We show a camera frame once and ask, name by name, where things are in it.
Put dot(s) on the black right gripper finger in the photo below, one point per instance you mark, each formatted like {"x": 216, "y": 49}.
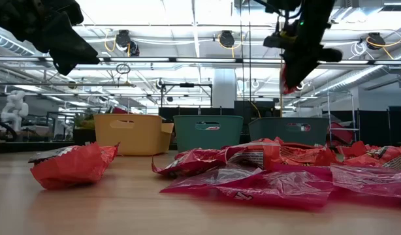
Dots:
{"x": 298, "y": 72}

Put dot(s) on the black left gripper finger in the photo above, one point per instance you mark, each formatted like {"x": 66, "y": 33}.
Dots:
{"x": 61, "y": 63}
{"x": 73, "y": 45}

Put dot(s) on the red Skittles candy pack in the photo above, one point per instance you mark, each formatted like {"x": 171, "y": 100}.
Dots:
{"x": 287, "y": 91}
{"x": 47, "y": 155}
{"x": 187, "y": 163}

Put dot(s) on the dark blue plastic bin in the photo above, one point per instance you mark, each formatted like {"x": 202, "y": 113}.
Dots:
{"x": 285, "y": 138}

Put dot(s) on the orange Reese's candy pack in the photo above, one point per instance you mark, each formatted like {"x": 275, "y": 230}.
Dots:
{"x": 76, "y": 169}
{"x": 252, "y": 158}
{"x": 305, "y": 156}
{"x": 360, "y": 151}

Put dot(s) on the red Twizzlers candy pack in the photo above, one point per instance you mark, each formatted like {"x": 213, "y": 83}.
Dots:
{"x": 373, "y": 181}
{"x": 301, "y": 167}
{"x": 269, "y": 189}

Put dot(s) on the yellow plastic bin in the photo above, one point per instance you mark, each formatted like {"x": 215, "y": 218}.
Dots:
{"x": 132, "y": 140}

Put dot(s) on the teal plastic bin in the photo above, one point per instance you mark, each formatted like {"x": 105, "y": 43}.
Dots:
{"x": 207, "y": 140}

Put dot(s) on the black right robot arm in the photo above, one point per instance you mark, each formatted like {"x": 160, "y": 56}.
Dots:
{"x": 318, "y": 13}

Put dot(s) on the metal rack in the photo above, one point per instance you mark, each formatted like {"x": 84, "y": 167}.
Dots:
{"x": 328, "y": 107}

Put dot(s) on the potted succulent plant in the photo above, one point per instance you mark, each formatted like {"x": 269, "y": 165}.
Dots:
{"x": 84, "y": 122}

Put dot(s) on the white robot figure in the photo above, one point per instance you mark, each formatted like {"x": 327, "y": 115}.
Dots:
{"x": 14, "y": 107}

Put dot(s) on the red storage bin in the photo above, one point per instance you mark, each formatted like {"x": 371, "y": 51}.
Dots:
{"x": 342, "y": 135}
{"x": 120, "y": 111}

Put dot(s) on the black gantry frame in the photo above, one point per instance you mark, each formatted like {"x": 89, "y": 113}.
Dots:
{"x": 187, "y": 85}

